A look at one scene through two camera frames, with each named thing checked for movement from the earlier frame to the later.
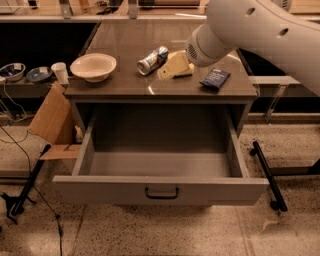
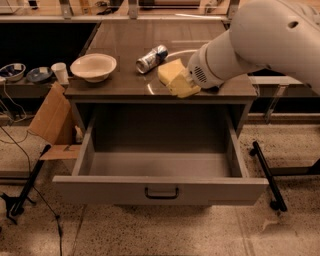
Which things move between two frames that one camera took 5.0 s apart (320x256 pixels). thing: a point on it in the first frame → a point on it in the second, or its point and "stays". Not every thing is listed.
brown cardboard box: [54, 123] stays
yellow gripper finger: [177, 63] → [183, 85]
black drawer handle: [161, 196] stays
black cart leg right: [279, 202] stays
